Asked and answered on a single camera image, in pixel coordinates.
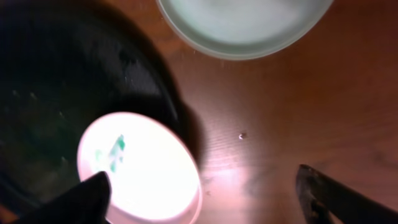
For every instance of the round black tray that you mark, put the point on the round black tray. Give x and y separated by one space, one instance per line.
63 65

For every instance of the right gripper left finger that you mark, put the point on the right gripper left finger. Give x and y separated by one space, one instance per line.
85 203

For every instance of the white plate green stain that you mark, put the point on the white plate green stain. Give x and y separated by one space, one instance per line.
152 175

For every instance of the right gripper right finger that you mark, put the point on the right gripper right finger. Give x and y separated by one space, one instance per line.
321 196

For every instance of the mint plate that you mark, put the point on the mint plate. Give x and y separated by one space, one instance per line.
241 29

